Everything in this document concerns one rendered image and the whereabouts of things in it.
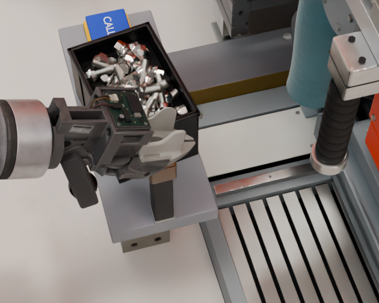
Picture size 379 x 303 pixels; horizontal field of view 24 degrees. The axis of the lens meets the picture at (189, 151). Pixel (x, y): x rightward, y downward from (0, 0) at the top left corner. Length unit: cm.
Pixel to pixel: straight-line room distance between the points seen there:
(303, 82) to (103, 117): 47
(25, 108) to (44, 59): 116
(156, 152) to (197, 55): 89
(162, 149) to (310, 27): 33
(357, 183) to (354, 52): 89
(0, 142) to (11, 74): 117
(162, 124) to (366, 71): 31
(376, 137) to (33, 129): 67
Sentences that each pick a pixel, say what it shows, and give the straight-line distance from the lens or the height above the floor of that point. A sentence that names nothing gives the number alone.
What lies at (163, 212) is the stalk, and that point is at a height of 48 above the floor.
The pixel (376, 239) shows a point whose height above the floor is 17.
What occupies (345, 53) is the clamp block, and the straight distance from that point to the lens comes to 89.
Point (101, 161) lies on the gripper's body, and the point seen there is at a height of 77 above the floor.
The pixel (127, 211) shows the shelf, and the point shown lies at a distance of 135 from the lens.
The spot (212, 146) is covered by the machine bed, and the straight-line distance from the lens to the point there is 186.
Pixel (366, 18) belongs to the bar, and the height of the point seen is 97.
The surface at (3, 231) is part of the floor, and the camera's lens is 188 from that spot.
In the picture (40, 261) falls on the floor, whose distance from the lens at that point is 184.
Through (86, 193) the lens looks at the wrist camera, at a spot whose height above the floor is 70.
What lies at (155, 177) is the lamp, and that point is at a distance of 122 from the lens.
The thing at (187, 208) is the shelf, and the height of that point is 45.
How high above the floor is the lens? 163
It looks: 57 degrees down
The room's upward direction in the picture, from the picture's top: straight up
